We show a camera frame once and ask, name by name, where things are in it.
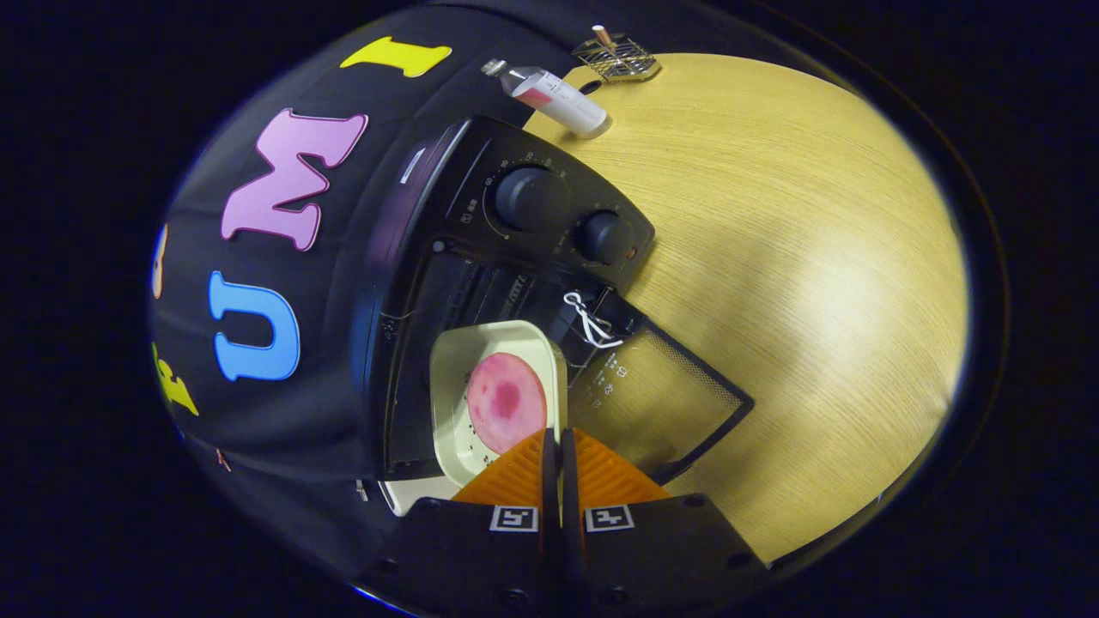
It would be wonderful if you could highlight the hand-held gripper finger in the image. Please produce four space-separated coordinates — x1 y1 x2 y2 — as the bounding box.
356 427 563 618
562 427 769 618

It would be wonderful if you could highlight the pink ham slice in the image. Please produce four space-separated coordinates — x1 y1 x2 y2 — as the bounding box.
466 352 549 455

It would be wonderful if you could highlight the cream rectangular tray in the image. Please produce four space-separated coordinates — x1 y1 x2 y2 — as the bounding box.
429 320 569 488

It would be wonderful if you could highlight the black toaster oven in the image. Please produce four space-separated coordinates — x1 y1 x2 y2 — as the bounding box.
348 116 756 486

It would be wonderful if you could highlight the black backdrop cloth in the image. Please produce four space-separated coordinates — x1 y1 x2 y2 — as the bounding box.
146 0 602 559

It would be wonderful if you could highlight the clear bottle with pink label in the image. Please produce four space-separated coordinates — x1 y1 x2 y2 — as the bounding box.
481 58 612 140

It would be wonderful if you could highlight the white string tie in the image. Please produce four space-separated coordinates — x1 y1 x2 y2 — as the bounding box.
563 292 624 349

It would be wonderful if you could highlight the wire mesh holder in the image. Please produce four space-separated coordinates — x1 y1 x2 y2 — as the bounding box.
572 33 662 84

